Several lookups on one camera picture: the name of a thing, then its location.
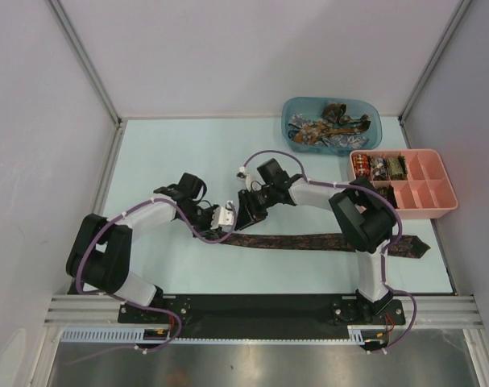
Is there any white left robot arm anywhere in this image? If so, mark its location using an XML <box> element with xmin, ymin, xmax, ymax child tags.
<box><xmin>66</xmin><ymin>173</ymin><xmax>218</xmax><ymax>323</ymax></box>

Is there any green rolled tie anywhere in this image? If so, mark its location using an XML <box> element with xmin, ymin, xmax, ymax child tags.
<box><xmin>385</xmin><ymin>156</ymin><xmax>407</xmax><ymax>181</ymax></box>

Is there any orange patterned tie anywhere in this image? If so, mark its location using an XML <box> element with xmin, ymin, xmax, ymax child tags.
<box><xmin>288</xmin><ymin>119</ymin><xmax>371</xmax><ymax>145</ymax></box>

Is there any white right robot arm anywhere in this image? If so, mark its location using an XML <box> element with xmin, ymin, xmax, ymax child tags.
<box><xmin>236</xmin><ymin>158</ymin><xmax>401</xmax><ymax>323</ymax></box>

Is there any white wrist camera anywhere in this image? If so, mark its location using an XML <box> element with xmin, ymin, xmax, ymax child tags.
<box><xmin>236</xmin><ymin>166</ymin><xmax>262</xmax><ymax>192</ymax></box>
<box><xmin>211</xmin><ymin>201</ymin><xmax>236</xmax><ymax>229</ymax></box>

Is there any white slotted cable duct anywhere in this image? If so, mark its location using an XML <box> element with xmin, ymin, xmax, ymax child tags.
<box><xmin>60</xmin><ymin>327</ymin><xmax>367</xmax><ymax>346</ymax></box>

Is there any pink compartment organizer box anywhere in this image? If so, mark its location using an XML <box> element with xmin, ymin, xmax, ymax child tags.
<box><xmin>349</xmin><ymin>149</ymin><xmax>458</xmax><ymax>219</ymax></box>

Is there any aluminium frame rail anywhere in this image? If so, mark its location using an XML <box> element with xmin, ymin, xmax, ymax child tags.
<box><xmin>44</xmin><ymin>295</ymin><xmax>483</xmax><ymax>329</ymax></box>

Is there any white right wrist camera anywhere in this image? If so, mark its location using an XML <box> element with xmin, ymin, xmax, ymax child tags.
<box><xmin>236</xmin><ymin>166</ymin><xmax>262</xmax><ymax>192</ymax></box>

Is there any purple white rolled tie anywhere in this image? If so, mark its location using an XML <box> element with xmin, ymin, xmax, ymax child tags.
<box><xmin>369</xmin><ymin>156</ymin><xmax>388</xmax><ymax>181</ymax></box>

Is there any dark floral rolled tie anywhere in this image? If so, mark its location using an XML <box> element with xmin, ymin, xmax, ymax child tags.
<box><xmin>377</xmin><ymin>185</ymin><xmax>398</xmax><ymax>209</ymax></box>

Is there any silver grey patterned tie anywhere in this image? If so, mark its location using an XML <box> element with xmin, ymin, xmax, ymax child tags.
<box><xmin>288</xmin><ymin>114</ymin><xmax>368</xmax><ymax>150</ymax></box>

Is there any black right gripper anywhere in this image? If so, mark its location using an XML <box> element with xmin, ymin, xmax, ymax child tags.
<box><xmin>234</xmin><ymin>185</ymin><xmax>278</xmax><ymax>231</ymax></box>

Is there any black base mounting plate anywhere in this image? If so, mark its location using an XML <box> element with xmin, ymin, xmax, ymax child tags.
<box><xmin>118</xmin><ymin>293</ymin><xmax>406</xmax><ymax>339</ymax></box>

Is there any blue plastic bin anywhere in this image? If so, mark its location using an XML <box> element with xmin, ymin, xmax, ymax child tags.
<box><xmin>281</xmin><ymin>97</ymin><xmax>383</xmax><ymax>156</ymax></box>

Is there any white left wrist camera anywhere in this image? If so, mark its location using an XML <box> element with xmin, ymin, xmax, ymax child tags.
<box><xmin>211</xmin><ymin>201</ymin><xmax>236</xmax><ymax>229</ymax></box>

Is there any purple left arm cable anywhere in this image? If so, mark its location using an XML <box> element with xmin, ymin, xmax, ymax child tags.
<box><xmin>73</xmin><ymin>195</ymin><xmax>237</xmax><ymax>358</ymax></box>

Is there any dark brown paisley tie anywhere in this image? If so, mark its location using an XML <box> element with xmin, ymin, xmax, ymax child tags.
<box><xmin>222</xmin><ymin>233</ymin><xmax>430</xmax><ymax>259</ymax></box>

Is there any brown patterned tie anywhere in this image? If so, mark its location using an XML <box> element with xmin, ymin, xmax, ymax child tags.
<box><xmin>321</xmin><ymin>102</ymin><xmax>371</xmax><ymax>127</ymax></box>

